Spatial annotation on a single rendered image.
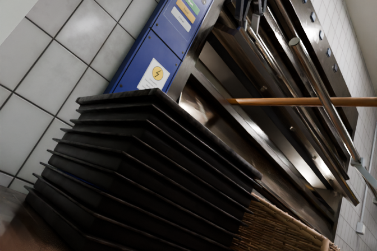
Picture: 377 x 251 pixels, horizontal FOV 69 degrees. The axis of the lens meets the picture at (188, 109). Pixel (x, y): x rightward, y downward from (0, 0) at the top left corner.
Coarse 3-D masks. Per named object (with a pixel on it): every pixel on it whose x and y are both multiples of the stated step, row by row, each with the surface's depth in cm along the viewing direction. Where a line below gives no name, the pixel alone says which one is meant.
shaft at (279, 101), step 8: (240, 104) 116; (248, 104) 113; (256, 104) 111; (264, 104) 108; (272, 104) 106; (280, 104) 103; (288, 104) 101; (296, 104) 99; (304, 104) 97; (312, 104) 95; (320, 104) 93; (336, 104) 89; (344, 104) 87; (352, 104) 86; (360, 104) 84; (368, 104) 83; (376, 104) 81
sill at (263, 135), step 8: (200, 64) 98; (200, 72) 99; (208, 72) 101; (208, 80) 102; (216, 80) 105; (216, 88) 105; (224, 88) 108; (224, 96) 108; (232, 96) 112; (232, 104) 112; (240, 112) 116; (248, 120) 120; (256, 128) 125; (264, 136) 130; (272, 144) 136; (280, 152) 142; (288, 160) 149; (296, 168) 156; (304, 184) 164; (312, 192) 173; (320, 200) 183; (328, 208) 193
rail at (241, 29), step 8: (240, 32) 93; (248, 40) 96; (256, 48) 99; (256, 56) 101; (264, 64) 104; (272, 72) 107; (280, 88) 113; (288, 96) 117; (296, 112) 124; (304, 120) 129; (312, 136) 138; (320, 144) 144; (328, 160) 155; (336, 168) 162; (344, 184) 177; (352, 192) 187
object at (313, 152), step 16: (224, 32) 98; (240, 48) 98; (240, 64) 119; (256, 64) 102; (256, 80) 119; (272, 80) 109; (272, 96) 121; (288, 112) 122; (288, 128) 153; (304, 128) 132; (304, 144) 155; (320, 160) 157; (336, 176) 167
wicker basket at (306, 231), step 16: (256, 208) 60; (272, 208) 58; (256, 224) 58; (272, 224) 56; (288, 224) 54; (240, 240) 58; (256, 240) 56; (272, 240) 54; (288, 240) 53; (304, 240) 51; (320, 240) 49
